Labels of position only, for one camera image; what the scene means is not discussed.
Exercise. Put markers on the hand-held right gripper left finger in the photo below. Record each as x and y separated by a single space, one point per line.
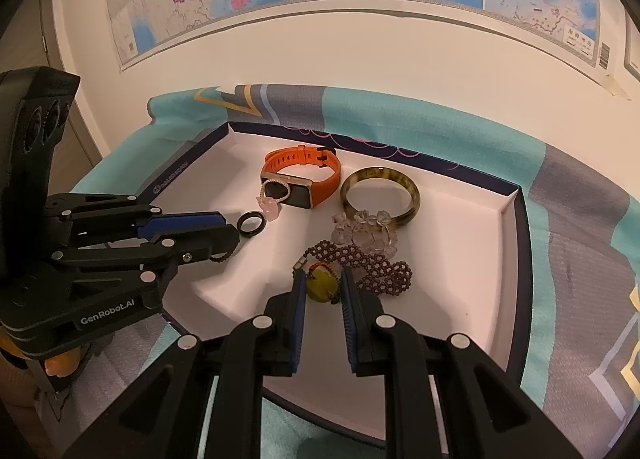
299 319

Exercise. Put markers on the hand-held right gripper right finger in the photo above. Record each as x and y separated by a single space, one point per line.
347 319

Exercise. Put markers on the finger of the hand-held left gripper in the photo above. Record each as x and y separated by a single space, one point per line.
210 241
190 221

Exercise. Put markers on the dark blue shallow box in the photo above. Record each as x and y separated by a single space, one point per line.
450 264

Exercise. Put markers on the beige door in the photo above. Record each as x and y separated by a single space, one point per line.
80 139

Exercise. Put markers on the person's left hand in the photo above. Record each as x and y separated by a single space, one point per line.
62 364

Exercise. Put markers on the white wall socket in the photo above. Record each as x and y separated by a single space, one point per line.
634 49

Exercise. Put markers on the orange smartwatch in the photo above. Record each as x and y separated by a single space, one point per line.
300 155

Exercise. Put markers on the green brown bangle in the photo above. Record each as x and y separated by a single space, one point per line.
414 201

